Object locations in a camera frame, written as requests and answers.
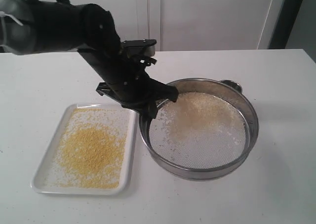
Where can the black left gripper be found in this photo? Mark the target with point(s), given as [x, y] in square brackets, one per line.
[125, 79]

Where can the round steel mesh sieve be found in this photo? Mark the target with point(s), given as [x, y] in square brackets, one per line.
[203, 160]

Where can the small stainless steel cup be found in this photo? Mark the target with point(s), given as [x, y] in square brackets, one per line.
[236, 86]

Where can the yellow white grain pile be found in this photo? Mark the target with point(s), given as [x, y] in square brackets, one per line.
[197, 116]

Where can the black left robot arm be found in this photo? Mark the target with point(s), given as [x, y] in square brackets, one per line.
[35, 26]

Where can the white rectangular plastic tray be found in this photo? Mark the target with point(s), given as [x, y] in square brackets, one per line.
[38, 180]

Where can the fine yellow sieved grains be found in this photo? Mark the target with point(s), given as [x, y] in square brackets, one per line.
[90, 151]

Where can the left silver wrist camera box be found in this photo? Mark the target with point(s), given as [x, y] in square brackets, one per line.
[148, 50]

